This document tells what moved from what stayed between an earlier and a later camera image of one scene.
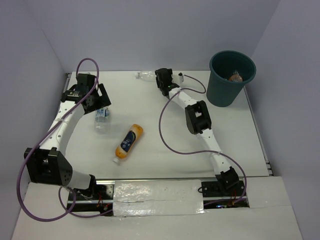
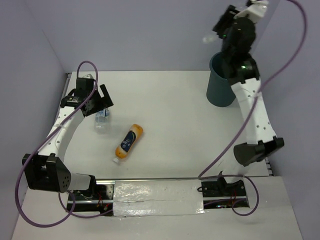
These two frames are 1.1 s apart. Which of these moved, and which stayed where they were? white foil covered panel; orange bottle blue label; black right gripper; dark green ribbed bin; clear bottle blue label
Moved: black right gripper
Stayed: dark green ribbed bin; white foil covered panel; clear bottle blue label; orange bottle blue label
